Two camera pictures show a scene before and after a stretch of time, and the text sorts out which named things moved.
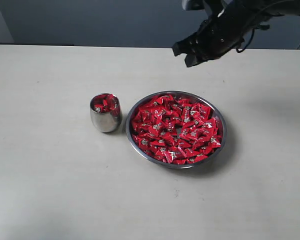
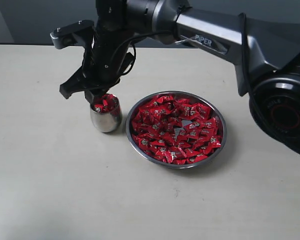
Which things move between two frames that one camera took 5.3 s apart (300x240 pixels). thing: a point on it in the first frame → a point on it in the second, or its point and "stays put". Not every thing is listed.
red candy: x=98 y=108 stays put
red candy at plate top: x=165 y=99 stays put
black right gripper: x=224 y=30 → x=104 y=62
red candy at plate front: x=173 y=157 stays put
